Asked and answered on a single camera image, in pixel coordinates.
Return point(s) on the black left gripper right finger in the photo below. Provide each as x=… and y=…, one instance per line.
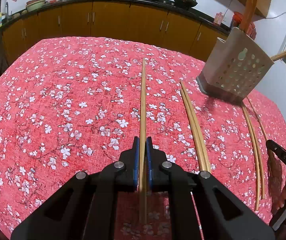
x=200, y=206

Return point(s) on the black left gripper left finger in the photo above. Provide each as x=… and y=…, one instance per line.
x=85, y=206

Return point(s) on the thin wooden chopstick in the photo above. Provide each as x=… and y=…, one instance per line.
x=270, y=153

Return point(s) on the beige perforated utensil holder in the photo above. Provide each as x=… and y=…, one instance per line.
x=234, y=68

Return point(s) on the red floral tablecloth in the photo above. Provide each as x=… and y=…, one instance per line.
x=73, y=104

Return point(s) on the pink container on counter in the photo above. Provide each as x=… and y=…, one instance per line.
x=218, y=19

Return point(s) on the black countertop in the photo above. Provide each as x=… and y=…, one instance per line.
x=159, y=4

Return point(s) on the lower wooden base cabinets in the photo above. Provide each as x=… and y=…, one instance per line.
x=122, y=21

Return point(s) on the green bowl on counter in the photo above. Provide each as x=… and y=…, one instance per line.
x=34, y=5

